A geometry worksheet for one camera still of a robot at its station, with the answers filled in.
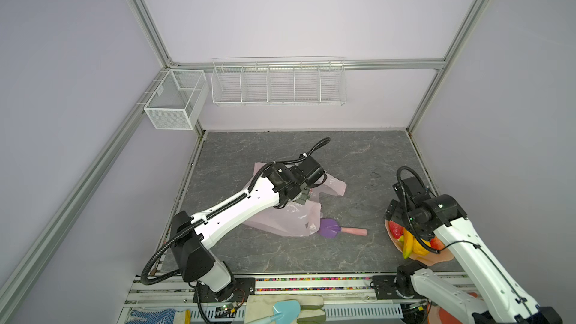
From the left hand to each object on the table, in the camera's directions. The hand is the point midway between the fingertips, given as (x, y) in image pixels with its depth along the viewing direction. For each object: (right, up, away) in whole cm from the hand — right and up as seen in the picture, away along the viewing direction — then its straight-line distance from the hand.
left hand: (294, 191), depth 75 cm
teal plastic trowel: (-1, -36, -6) cm, 37 cm away
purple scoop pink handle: (+14, -16, +9) cm, 23 cm away
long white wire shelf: (-7, +45, +23) cm, 51 cm away
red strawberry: (+37, -15, +5) cm, 40 cm away
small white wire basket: (-55, +36, +27) cm, 71 cm away
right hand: (+36, -9, 0) cm, 37 cm away
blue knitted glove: (-39, -37, -7) cm, 55 cm away
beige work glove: (-10, -35, -5) cm, 37 cm away
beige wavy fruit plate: (+46, -24, +1) cm, 52 cm away
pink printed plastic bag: (+2, -9, -3) cm, 9 cm away
